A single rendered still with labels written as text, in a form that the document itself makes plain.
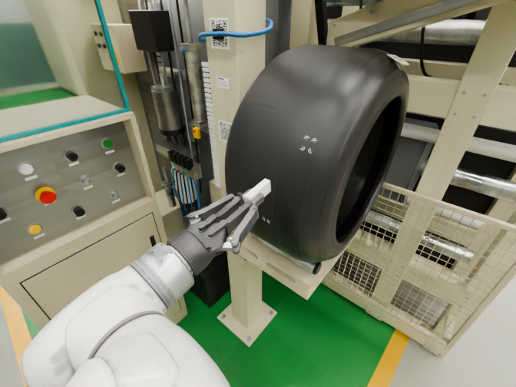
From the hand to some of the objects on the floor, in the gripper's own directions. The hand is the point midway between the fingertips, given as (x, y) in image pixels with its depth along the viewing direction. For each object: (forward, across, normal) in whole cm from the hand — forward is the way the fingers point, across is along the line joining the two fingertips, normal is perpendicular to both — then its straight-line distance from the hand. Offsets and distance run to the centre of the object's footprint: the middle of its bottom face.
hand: (258, 193), depth 54 cm
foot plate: (+13, +35, +128) cm, 133 cm away
